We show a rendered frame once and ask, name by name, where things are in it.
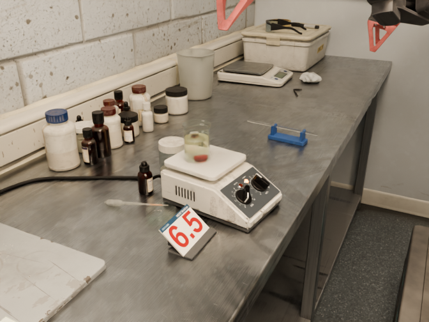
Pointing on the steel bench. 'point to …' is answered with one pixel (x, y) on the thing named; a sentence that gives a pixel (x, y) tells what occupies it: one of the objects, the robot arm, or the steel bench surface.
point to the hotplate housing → (211, 197)
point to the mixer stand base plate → (39, 275)
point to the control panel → (263, 197)
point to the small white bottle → (147, 117)
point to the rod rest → (288, 137)
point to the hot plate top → (177, 161)
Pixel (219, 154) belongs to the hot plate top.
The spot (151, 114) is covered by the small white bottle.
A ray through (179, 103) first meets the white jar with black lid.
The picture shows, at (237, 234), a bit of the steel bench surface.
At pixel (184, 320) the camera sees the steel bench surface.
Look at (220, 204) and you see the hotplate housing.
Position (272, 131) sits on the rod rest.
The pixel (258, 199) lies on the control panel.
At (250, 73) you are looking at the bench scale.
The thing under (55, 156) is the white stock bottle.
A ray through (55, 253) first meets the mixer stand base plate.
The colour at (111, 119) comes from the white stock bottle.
